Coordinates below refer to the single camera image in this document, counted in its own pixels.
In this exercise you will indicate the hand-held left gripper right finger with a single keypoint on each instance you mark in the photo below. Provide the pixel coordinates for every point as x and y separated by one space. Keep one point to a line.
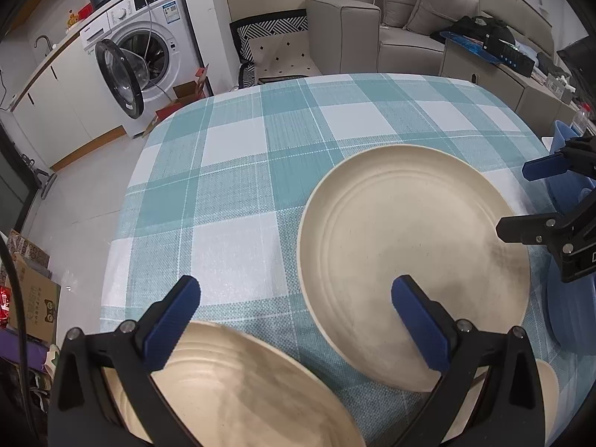
419 330

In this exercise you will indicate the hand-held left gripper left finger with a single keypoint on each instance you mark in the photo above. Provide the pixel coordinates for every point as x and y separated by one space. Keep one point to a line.
172 326

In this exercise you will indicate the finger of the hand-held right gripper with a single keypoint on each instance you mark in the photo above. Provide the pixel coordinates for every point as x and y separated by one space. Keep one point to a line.
542 166
526 229

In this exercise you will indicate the blue bowl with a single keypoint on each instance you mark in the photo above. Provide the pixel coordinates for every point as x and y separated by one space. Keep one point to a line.
561 135
572 312

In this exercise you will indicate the beige plate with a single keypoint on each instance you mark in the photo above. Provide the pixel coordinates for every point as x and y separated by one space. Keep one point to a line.
242 396
547 391
396 223

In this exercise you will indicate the clear plastic water bottle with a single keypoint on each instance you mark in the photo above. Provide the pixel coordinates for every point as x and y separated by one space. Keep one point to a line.
582 118

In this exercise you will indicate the grey side cabinet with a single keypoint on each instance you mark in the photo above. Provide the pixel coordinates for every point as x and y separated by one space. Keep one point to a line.
470 74

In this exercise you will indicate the black electronic device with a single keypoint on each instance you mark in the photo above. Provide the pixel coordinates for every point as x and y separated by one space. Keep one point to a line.
510 53

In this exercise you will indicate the blue flat packet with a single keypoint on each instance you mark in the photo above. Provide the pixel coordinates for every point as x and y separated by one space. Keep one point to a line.
465 46

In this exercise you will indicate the black jacket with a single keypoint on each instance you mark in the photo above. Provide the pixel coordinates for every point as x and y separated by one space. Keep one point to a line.
470 25

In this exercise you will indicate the teal checkered tablecloth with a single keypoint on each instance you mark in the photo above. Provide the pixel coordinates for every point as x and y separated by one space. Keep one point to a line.
233 172

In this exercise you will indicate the red snack packet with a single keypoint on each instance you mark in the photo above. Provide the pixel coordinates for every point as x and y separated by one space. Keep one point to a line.
4 307

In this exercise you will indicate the dark glass door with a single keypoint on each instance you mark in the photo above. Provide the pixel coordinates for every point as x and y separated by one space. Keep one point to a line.
11 181

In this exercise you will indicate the red and brown cardboard box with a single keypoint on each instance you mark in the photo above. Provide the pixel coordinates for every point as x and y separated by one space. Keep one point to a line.
184 98

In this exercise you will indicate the grey sofa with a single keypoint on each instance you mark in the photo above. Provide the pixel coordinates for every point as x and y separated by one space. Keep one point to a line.
354 28

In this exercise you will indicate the white kitchen counter cabinet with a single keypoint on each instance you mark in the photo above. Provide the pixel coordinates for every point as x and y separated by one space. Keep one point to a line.
60 102

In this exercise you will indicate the patterned chair cushion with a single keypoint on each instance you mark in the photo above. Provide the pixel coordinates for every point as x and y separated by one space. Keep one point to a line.
284 53

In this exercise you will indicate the white washing machine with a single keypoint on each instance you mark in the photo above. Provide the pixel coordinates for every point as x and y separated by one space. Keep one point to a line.
158 42

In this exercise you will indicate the metal faucet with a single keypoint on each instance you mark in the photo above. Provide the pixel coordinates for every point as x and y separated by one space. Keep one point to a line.
44 42

